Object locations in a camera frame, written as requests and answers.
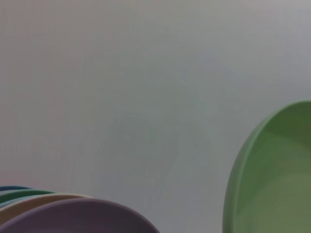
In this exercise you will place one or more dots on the light green plate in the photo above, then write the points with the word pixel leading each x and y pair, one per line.
pixel 274 174

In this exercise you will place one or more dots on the lilac plate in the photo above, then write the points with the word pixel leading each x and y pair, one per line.
pixel 77 218

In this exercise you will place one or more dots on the tan plate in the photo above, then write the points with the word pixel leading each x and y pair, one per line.
pixel 31 204

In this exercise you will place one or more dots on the dark green plate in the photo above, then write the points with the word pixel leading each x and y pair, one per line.
pixel 19 193

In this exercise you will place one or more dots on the light blue plate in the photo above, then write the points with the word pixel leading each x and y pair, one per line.
pixel 9 201

